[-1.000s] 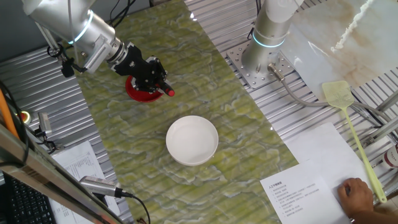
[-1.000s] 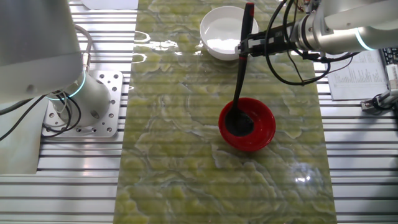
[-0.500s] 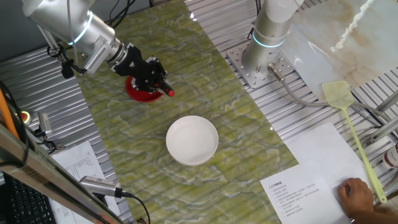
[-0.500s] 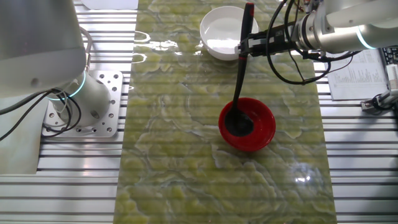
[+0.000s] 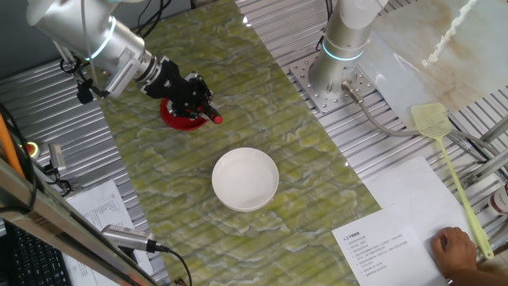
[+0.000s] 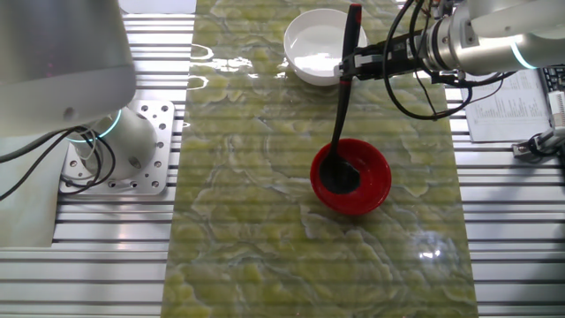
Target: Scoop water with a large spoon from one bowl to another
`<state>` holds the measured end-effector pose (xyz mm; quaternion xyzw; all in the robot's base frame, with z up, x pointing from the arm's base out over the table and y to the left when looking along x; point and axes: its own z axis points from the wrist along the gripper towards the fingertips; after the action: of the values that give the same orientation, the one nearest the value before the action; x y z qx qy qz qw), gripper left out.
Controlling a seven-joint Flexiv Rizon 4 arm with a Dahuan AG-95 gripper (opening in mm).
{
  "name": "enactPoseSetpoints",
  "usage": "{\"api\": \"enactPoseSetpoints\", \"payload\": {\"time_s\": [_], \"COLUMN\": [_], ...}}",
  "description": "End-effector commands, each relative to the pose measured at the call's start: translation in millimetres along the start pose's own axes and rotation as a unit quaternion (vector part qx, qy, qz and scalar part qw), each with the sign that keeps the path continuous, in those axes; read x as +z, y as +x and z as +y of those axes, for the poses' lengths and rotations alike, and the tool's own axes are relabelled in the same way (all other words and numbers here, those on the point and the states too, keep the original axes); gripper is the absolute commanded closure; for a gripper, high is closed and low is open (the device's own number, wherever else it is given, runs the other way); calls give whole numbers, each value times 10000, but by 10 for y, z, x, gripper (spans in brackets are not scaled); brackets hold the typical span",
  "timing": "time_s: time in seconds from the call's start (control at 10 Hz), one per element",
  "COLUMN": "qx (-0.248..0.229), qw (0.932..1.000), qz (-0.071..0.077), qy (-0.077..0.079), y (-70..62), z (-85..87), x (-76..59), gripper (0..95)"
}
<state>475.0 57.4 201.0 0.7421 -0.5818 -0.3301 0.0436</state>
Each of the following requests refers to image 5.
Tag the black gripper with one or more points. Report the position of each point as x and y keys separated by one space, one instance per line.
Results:
x=166 y=83

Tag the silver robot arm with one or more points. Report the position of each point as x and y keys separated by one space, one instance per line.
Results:
x=71 y=24

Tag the person's bare forearm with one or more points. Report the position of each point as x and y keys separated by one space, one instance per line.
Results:
x=476 y=279

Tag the red bowl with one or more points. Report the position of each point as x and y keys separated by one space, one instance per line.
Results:
x=178 y=124

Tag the white bowl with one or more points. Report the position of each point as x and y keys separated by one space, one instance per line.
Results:
x=246 y=182

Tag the person's bare hand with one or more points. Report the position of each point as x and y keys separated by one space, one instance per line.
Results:
x=454 y=250

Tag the green marble pattern mat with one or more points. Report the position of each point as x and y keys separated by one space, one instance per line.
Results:
x=178 y=222

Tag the black rod base clamp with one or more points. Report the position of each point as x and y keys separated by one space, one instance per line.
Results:
x=71 y=67

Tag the thin metal rod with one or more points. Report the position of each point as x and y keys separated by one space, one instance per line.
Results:
x=67 y=55

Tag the paper with dense printed table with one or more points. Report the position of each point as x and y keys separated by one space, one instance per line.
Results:
x=99 y=206

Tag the orange pole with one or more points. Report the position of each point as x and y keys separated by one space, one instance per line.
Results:
x=8 y=147

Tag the black keyboard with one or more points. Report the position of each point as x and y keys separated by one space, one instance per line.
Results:
x=35 y=262

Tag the yellow-green fly swatter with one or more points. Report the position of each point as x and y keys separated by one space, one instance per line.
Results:
x=430 y=119

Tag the blank white paper sheet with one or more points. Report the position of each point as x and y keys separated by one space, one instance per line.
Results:
x=416 y=190

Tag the paper with short text list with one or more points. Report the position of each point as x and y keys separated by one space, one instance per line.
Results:
x=381 y=258

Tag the beige marble pattern sheet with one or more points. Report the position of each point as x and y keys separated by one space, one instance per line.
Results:
x=468 y=71

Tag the aluminium profile bar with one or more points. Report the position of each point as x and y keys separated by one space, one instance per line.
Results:
x=494 y=131
x=484 y=168

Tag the red white can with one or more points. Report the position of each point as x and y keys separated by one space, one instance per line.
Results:
x=499 y=200

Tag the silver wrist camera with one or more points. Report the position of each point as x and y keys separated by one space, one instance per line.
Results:
x=121 y=75

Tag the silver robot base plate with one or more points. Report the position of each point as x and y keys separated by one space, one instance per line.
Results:
x=301 y=75

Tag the small grey camera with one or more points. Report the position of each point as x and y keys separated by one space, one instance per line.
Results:
x=57 y=157

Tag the silver finned camera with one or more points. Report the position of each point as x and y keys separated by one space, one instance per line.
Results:
x=127 y=237

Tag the small camera mount clamp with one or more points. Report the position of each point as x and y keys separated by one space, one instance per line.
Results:
x=59 y=180

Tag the aluminium frame bar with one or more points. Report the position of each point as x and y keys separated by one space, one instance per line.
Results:
x=39 y=206

